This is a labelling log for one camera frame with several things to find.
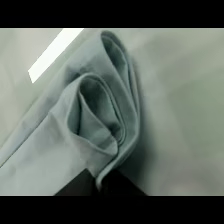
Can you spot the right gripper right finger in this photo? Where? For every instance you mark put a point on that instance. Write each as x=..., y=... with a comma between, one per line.
x=120, y=185

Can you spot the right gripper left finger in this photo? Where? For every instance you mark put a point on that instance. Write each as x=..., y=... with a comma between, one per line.
x=78, y=185

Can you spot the pale grey-green garment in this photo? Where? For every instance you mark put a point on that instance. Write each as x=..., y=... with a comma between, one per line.
x=60, y=140

